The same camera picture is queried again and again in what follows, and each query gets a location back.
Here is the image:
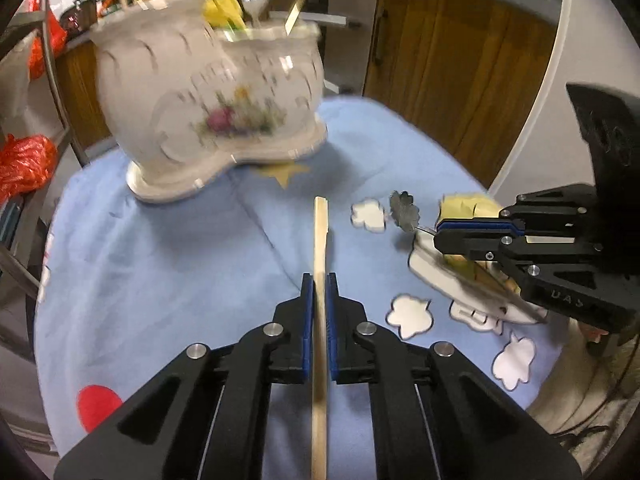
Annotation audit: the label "blue printed tablecloth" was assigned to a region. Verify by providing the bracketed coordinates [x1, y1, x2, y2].
[34, 97, 563, 461]

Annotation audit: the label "person's right hand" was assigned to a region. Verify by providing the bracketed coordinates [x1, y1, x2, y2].
[577, 321, 618, 358]

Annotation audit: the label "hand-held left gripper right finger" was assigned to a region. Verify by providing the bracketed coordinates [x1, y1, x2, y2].
[325, 272, 583, 480]

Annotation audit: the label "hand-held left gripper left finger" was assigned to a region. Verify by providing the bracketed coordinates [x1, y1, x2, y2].
[54, 272, 317, 480]

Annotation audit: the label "yellow green training chopsticks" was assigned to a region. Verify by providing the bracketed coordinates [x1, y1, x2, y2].
[202, 0, 248, 31]

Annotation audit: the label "dark cabinet handle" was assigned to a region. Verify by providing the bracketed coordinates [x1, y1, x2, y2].
[376, 7, 390, 52]

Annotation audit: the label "silver flower-handled spoon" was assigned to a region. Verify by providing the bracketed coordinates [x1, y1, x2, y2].
[389, 190, 548, 325]

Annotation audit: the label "metal rack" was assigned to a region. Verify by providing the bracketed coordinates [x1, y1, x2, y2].
[0, 10, 92, 461]

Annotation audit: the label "red plastic bag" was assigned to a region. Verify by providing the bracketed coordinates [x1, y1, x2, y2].
[27, 0, 68, 79]
[0, 134, 58, 204]

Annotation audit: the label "brown wooden cabinet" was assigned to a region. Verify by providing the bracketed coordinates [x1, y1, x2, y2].
[52, 40, 114, 152]
[362, 0, 559, 189]

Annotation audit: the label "white fuzzy cloth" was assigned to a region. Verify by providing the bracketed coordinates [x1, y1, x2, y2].
[530, 320, 640, 461]

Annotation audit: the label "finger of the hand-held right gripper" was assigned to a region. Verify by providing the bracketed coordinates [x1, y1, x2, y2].
[440, 185, 598, 241]
[434, 234, 626, 331]

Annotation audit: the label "dark cooking pot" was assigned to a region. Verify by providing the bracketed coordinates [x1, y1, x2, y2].
[59, 0, 101, 36]

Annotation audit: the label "floral ceramic utensil holder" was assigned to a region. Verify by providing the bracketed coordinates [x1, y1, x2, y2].
[90, 0, 329, 204]

